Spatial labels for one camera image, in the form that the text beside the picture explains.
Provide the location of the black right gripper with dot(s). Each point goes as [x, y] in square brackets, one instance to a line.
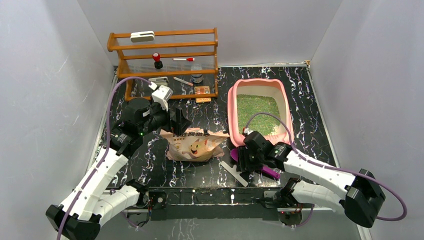
[243, 151]

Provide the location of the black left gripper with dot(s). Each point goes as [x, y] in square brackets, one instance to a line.
[173, 117]

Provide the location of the grey bag sealing clip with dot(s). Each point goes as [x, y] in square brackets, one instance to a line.
[233, 171]

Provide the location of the purple litter scoop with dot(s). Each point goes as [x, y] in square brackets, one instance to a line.
[265, 169]

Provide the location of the cat litter bag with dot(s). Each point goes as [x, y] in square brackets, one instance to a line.
[194, 145]

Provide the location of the orange wooden shelf rack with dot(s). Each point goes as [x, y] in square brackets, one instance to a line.
[135, 58]

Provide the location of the pink cat litter box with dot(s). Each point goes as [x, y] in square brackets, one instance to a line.
[261, 105]

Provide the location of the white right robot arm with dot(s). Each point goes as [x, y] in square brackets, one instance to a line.
[357, 194]

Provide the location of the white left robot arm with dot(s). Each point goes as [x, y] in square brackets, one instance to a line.
[82, 214]

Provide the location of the orange snack packet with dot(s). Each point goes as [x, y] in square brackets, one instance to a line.
[201, 90]

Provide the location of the white pen on shelf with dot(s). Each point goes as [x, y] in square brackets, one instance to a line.
[183, 81]

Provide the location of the grey stapler lower shelf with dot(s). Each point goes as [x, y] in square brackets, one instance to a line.
[160, 80]

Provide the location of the small glass jar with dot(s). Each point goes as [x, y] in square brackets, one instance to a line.
[197, 78]

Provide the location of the red black stamp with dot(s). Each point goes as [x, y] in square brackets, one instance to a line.
[158, 64]

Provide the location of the red white marker pen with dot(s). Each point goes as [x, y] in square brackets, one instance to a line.
[188, 59]

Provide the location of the white stapler on top shelf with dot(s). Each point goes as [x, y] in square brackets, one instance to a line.
[142, 36]

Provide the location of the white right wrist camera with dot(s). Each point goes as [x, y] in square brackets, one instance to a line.
[246, 131]

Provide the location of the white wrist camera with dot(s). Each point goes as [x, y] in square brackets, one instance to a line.
[159, 97]
[246, 131]

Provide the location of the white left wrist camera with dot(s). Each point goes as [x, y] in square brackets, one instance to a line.
[159, 97]

